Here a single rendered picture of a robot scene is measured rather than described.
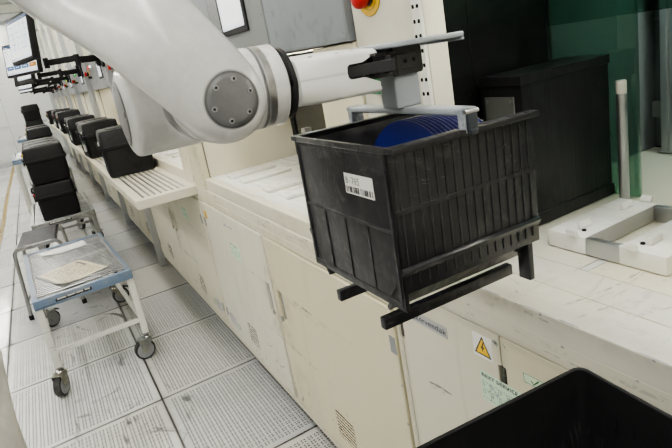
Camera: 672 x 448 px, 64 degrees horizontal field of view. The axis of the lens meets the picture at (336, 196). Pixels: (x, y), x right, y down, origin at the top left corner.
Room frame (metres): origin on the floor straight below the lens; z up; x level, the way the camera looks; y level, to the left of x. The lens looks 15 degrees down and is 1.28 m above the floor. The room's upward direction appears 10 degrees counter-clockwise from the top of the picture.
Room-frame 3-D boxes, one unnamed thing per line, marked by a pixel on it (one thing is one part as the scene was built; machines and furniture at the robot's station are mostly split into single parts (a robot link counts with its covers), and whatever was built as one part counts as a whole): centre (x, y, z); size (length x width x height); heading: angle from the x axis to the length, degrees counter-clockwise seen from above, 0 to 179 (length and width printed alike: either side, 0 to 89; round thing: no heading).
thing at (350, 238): (0.66, -0.10, 1.11); 0.24 x 0.20 x 0.32; 27
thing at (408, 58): (0.62, -0.10, 1.25); 0.07 x 0.03 x 0.03; 117
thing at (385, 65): (0.60, -0.05, 1.25); 0.08 x 0.06 x 0.01; 60
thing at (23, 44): (3.49, 1.52, 1.59); 0.50 x 0.41 x 0.36; 117
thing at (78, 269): (2.50, 1.32, 0.47); 0.31 x 0.23 x 0.02; 49
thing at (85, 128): (4.17, 1.69, 0.93); 0.30 x 0.28 x 0.26; 30
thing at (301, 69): (0.61, 0.00, 1.25); 0.11 x 0.10 x 0.07; 117
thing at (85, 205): (4.18, 2.14, 0.24); 0.94 x 0.53 x 0.48; 27
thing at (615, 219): (0.86, -0.50, 0.89); 0.22 x 0.21 x 0.04; 117
